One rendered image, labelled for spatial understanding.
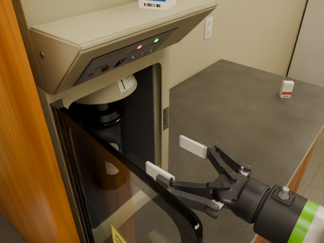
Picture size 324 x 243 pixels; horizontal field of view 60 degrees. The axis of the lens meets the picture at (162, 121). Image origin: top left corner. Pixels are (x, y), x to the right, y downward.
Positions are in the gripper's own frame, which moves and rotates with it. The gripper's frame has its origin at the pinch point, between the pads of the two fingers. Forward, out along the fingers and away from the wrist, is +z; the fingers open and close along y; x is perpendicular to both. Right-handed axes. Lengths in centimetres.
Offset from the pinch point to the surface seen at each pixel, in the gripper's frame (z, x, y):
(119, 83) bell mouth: 14.4, -12.8, 0.1
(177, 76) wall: 55, 26, -76
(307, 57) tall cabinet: 38, 77, -293
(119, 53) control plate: 3.9, -24.4, 8.6
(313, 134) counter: -17, 28, -72
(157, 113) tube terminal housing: 14.7, 1.2, -12.6
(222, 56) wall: 55, 29, -125
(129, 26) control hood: 1.4, -29.0, 8.5
